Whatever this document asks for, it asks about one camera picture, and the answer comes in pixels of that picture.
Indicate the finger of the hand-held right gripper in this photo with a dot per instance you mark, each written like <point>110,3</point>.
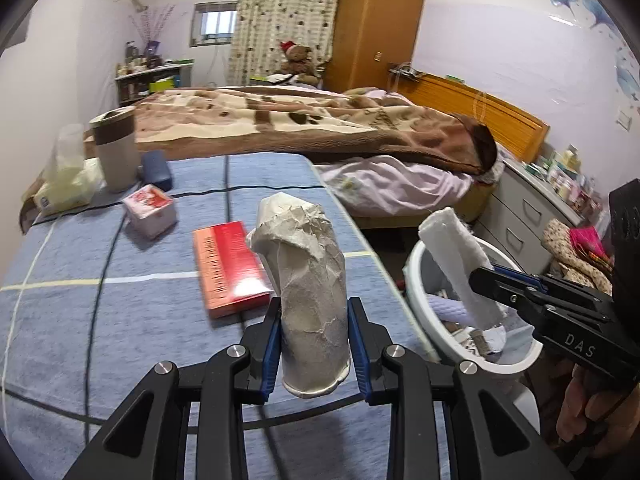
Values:
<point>530,278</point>
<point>500,287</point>

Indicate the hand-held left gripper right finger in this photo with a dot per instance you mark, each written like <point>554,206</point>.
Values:
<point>361,355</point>

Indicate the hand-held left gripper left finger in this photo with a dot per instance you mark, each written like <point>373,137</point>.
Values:
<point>270,355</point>

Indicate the white foam fruit net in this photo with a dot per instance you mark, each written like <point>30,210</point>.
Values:
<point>445,307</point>

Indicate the white tissue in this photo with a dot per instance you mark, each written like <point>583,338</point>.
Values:
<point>450,245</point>

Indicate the grey paper cup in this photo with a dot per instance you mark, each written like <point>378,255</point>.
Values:
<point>310,300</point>

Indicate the white trash bin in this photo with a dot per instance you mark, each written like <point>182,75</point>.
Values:
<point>505,360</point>

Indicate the person's right hand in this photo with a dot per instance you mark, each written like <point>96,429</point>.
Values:
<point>575,410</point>

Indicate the floral cloth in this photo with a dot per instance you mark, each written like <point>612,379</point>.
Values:
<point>560,245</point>

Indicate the grey nightstand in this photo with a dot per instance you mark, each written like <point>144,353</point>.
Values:
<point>525,220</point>

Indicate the flat red box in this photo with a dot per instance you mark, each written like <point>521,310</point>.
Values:
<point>225,270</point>

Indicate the cluster of toiletry items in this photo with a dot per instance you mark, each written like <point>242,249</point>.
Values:
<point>565,180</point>

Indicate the pink bed sheet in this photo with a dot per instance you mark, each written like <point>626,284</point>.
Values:
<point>400,180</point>

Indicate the blue checked tablecloth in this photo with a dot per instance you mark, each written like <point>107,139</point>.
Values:
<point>100,310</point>

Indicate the small red white box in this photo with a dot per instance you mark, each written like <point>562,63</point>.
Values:
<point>150,210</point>

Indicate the navy glasses case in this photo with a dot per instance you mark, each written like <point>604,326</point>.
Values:
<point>156,170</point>

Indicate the brown patterned blanket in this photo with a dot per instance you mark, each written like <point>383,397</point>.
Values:
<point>300,125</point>

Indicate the beige brown lidded tumbler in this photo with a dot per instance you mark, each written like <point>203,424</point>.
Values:
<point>117,160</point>

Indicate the yellow tissue pack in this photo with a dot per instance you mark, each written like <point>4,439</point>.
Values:
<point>65,190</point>

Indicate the green box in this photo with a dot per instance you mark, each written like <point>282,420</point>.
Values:
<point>162,85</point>

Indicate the wooden wardrobe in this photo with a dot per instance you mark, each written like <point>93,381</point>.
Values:
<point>375,25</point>

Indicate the brown teddy bear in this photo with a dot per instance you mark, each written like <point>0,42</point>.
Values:
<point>299,60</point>

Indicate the white shelf desk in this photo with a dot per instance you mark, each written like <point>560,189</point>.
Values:
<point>150,72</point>

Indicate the row of bottles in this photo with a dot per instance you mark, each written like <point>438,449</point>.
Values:
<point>132,57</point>

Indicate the window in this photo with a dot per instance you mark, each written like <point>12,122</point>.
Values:
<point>215,22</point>

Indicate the dried branch decoration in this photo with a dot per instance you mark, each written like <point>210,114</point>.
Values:
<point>152,25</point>

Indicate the spotted curtain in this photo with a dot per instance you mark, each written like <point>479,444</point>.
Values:
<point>285,5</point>

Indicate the wooden bed frame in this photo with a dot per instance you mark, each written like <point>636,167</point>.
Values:
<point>500,115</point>

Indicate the white wall switch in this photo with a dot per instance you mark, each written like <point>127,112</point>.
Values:
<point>623,120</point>

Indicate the dolphin wall stickers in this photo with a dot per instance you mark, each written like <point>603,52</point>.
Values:
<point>600,15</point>

